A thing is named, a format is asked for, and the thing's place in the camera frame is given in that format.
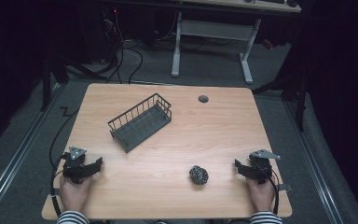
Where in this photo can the white-framed desk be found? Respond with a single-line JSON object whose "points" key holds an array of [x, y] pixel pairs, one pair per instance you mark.
{"points": [[214, 29]]}

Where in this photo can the person's left hand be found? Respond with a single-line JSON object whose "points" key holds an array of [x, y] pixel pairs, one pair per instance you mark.
{"points": [[74, 194]]}

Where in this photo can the metal floor rail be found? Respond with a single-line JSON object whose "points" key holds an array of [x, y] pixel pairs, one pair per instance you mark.
{"points": [[315, 161], [15, 157]]}

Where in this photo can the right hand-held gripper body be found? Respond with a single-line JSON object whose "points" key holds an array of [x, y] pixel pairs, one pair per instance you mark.
{"points": [[261, 165]]}

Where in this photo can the round grey table grommet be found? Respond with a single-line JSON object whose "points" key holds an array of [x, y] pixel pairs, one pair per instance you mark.
{"points": [[203, 99]]}

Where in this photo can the black metal stand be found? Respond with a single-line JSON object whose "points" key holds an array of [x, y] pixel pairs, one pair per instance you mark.
{"points": [[51, 73], [300, 93]]}

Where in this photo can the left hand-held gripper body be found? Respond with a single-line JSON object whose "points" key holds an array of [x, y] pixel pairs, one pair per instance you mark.
{"points": [[74, 163]]}

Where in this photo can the small red object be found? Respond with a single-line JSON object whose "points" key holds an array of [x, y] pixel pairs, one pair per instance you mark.
{"points": [[267, 44]]}

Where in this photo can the black and white ball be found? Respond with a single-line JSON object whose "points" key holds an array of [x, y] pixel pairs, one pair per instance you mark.
{"points": [[199, 175]]}

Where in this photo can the person's right hand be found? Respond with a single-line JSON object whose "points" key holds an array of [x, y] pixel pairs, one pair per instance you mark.
{"points": [[261, 196]]}

